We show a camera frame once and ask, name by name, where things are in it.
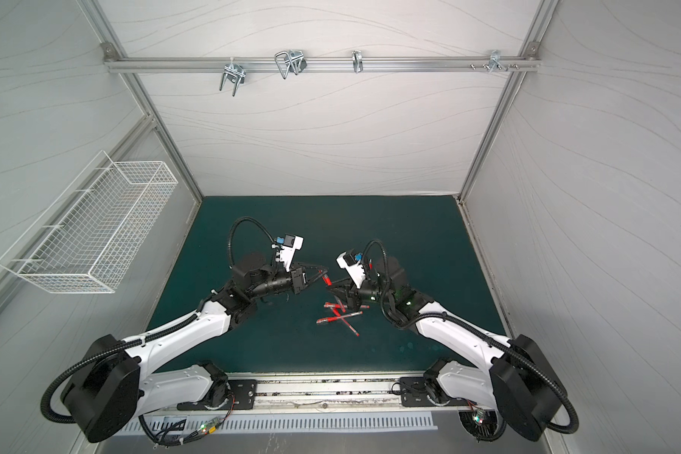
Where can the white slotted cable duct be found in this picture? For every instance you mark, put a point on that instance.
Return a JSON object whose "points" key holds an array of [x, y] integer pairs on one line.
{"points": [[346, 422]]}

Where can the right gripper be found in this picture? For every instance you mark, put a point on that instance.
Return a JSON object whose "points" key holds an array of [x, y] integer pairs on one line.
{"points": [[351, 285]]}

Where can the green table mat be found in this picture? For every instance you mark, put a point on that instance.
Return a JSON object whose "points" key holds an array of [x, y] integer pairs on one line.
{"points": [[427, 235]]}

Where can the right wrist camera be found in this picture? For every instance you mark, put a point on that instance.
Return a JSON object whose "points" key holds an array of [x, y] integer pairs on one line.
{"points": [[353, 263]]}

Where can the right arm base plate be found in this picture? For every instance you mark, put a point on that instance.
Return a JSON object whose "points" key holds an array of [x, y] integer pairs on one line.
{"points": [[417, 392]]}

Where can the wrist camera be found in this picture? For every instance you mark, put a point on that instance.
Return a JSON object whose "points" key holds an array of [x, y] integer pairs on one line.
{"points": [[285, 249], [353, 263]]}

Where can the white wire basket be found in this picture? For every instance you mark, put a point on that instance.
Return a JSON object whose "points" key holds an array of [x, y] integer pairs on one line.
{"points": [[85, 241]]}

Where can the aluminium cross rail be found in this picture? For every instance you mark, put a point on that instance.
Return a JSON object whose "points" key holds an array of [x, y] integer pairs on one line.
{"points": [[316, 65]]}

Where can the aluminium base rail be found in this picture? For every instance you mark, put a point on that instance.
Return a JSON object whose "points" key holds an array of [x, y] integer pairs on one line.
{"points": [[364, 392]]}

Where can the metal u-bolt clamp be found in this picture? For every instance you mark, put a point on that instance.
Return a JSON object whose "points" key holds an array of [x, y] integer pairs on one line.
{"points": [[233, 75], [290, 61]]}

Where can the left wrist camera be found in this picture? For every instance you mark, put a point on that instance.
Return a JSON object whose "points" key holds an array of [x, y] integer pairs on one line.
{"points": [[285, 249]]}

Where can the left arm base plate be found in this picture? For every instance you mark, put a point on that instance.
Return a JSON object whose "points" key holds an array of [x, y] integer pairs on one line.
{"points": [[237, 393]]}

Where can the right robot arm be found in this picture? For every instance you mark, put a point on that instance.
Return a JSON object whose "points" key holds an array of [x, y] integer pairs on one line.
{"points": [[506, 384]]}

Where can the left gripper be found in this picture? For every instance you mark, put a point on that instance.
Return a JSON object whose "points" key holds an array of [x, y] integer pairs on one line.
{"points": [[298, 279]]}

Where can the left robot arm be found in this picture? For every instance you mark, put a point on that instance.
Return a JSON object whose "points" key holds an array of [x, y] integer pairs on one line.
{"points": [[119, 380]]}

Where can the metal bracket clamp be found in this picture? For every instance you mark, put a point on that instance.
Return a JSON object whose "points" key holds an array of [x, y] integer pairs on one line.
{"points": [[357, 61]]}

